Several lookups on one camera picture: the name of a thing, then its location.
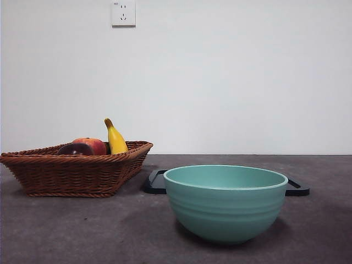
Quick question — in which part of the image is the red apple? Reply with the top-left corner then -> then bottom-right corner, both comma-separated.
72,136 -> 108,156

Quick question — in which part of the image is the dark purple plum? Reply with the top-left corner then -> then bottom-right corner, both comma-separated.
57,142 -> 95,156

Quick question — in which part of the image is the dark rectangular tray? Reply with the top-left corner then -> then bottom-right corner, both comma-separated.
144,169 -> 311,197

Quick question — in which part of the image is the teal bowl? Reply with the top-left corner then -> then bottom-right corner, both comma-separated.
163,164 -> 289,245

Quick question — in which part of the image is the yellow banana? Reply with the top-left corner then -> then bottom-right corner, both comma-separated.
103,117 -> 129,155

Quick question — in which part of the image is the brown wicker basket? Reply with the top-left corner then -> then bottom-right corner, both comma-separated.
0,140 -> 154,199

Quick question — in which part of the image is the white wall socket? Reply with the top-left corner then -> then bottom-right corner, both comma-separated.
111,0 -> 137,28

